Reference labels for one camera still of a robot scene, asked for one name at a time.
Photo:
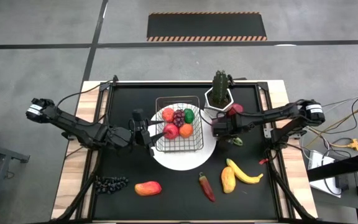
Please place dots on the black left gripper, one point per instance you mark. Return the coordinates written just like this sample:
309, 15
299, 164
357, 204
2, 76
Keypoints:
141, 133

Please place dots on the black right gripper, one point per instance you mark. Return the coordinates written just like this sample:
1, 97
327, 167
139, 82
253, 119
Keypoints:
225, 127

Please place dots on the pink toy dragon fruit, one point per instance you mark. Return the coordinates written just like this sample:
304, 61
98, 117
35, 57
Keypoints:
237, 141

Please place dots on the red toy apple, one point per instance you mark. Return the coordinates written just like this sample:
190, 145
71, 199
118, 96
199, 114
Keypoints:
236, 109

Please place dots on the purple toy grape bunch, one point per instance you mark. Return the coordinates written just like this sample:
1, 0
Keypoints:
179, 117

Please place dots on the orange toy fruit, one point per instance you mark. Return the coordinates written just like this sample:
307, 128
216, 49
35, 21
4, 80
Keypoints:
186, 130

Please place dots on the green toy fruit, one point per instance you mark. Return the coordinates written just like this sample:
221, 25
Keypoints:
189, 115

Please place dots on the yellow toy banana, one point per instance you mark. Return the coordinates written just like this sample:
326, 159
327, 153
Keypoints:
242, 175

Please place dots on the red yellow toy mango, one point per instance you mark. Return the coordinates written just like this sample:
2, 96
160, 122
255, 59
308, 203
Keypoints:
148, 188

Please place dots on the red toy chili pepper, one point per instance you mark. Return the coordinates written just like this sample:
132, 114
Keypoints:
206, 187

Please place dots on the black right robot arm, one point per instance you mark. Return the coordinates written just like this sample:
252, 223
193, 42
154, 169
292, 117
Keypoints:
275, 113

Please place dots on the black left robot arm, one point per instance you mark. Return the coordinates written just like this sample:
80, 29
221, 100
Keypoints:
73, 124

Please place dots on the white hexagonal plant pot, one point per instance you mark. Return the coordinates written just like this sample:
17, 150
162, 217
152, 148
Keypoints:
211, 107

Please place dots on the white round plate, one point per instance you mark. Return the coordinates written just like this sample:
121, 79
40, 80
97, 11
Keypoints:
182, 161

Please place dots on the green cactus plant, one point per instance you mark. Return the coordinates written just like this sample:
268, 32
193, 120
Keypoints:
220, 87

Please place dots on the black toy grape bunch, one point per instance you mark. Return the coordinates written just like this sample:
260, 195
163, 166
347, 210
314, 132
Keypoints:
110, 184

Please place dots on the black table mat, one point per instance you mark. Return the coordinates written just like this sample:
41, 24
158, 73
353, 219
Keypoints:
182, 205

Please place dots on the white power supply box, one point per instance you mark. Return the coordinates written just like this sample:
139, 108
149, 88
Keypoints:
319, 161

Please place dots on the black hazard-striped floor mat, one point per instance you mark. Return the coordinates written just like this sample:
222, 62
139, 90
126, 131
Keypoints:
207, 26

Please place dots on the yellow power splitter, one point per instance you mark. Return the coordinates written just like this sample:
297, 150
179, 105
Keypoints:
354, 145

